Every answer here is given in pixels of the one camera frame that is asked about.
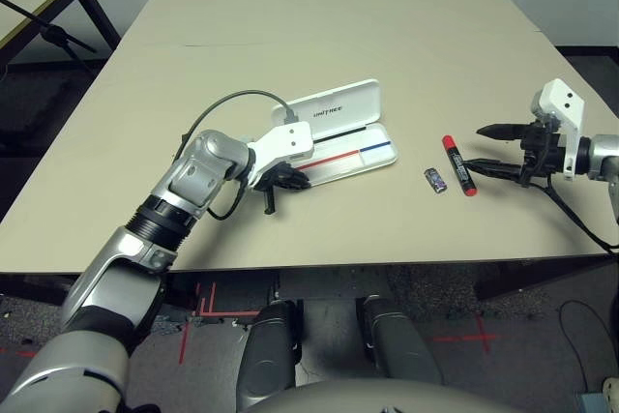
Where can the white plastic pencil case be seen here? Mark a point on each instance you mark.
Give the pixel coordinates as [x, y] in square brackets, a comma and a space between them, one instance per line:
[348, 103]

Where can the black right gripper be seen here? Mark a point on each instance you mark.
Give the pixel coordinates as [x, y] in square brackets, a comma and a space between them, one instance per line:
[539, 152]

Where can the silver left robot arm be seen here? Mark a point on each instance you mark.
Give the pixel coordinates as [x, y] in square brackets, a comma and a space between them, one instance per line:
[193, 176]

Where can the red black whiteboard marker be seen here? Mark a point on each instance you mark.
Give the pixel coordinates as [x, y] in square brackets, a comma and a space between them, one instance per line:
[459, 166]

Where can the black tripod stand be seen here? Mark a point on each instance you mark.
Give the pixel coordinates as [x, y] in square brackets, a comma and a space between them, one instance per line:
[53, 35]

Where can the red tape cross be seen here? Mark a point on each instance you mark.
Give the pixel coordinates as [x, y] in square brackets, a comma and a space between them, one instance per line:
[476, 337]

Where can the grey robot torso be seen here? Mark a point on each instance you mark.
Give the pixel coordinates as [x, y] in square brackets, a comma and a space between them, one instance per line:
[362, 401]

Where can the black table base beam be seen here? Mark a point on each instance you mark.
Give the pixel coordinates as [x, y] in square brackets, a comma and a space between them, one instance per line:
[503, 282]

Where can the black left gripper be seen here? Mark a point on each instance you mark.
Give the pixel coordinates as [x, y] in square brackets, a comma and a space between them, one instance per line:
[275, 178]

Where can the blue floor box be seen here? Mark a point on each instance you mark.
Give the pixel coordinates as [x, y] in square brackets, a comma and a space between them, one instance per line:
[599, 405]

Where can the beige side table black frame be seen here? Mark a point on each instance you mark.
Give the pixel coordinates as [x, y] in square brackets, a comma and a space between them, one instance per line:
[29, 2]

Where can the small silver battery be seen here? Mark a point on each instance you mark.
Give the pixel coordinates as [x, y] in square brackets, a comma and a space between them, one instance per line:
[435, 180]

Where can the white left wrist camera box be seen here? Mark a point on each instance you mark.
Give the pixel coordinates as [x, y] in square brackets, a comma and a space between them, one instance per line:
[290, 139]

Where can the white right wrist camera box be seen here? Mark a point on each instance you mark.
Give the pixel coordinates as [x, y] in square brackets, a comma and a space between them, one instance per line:
[561, 101]

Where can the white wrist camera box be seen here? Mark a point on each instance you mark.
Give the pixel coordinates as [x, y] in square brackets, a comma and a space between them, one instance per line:
[561, 101]
[290, 139]

